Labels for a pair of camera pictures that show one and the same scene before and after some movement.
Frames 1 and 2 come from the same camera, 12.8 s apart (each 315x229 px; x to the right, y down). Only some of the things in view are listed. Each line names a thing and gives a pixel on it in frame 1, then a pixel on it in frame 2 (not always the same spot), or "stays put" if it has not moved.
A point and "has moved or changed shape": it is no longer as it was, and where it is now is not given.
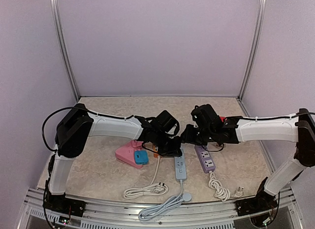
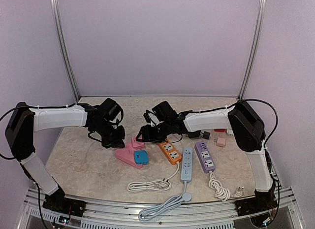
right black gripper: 191,133 -> 149,132
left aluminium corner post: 59,28 stays put
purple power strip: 206,161 stays put
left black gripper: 175,149 -> 118,142
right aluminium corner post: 262,12 stays put
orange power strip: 155,149 has moved or changed shape
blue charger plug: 141,157 stays put
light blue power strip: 180,165 has moved or changed shape
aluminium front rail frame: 112,214 stays put
